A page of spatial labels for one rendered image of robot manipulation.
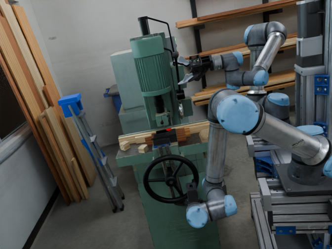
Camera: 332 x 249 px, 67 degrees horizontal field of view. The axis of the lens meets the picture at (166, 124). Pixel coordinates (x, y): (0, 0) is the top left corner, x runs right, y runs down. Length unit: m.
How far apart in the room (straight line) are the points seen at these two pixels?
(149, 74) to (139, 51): 0.13
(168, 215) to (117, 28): 2.73
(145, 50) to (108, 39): 2.40
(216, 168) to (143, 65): 0.68
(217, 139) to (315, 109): 0.57
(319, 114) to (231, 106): 0.67
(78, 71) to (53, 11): 0.81
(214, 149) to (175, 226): 0.86
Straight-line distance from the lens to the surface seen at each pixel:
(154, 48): 1.38
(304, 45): 1.31
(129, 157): 1.47
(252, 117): 0.82
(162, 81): 1.41
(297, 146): 0.96
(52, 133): 2.68
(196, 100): 3.50
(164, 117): 1.48
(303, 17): 1.30
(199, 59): 1.34
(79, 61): 3.85
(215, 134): 0.99
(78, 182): 2.89
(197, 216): 0.98
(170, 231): 1.78
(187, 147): 1.44
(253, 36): 1.64
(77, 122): 2.22
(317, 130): 1.15
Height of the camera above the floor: 1.53
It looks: 20 degrees down
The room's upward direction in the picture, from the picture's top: 12 degrees counter-clockwise
